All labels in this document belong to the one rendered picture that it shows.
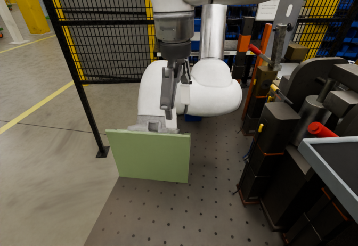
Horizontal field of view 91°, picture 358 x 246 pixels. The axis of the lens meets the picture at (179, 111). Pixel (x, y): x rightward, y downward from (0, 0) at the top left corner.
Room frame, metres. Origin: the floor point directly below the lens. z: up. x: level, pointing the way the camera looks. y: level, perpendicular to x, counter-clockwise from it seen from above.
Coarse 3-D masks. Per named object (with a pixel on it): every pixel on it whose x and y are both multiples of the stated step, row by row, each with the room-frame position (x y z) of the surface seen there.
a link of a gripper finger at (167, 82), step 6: (162, 72) 0.38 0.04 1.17; (162, 78) 0.37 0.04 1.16; (168, 78) 0.37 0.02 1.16; (162, 84) 0.37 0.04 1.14; (168, 84) 0.36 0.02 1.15; (162, 90) 0.36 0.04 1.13; (168, 90) 0.36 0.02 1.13; (162, 96) 0.35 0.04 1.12; (168, 96) 0.35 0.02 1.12; (162, 102) 0.35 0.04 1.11; (168, 102) 0.34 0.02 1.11; (168, 108) 0.34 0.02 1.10
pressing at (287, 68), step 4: (280, 64) 0.87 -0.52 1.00; (284, 64) 0.87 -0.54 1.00; (288, 64) 0.87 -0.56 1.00; (292, 64) 0.87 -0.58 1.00; (296, 64) 0.87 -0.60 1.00; (284, 68) 0.82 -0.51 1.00; (288, 68) 0.82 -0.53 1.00; (292, 68) 0.82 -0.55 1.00; (280, 72) 0.77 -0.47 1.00; (284, 72) 0.77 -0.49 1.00; (288, 72) 0.77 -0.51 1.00; (280, 76) 0.73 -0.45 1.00
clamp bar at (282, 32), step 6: (276, 24) 0.71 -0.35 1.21; (282, 24) 0.71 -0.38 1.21; (288, 24) 0.70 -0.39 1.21; (276, 30) 0.69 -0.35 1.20; (282, 30) 0.68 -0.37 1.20; (288, 30) 0.69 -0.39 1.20; (276, 36) 0.69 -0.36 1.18; (282, 36) 0.68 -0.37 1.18; (276, 42) 0.69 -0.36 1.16; (282, 42) 0.68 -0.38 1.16; (276, 48) 0.68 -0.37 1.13; (282, 48) 0.68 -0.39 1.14; (276, 54) 0.68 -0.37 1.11; (276, 60) 0.68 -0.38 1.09; (270, 66) 0.71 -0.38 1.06
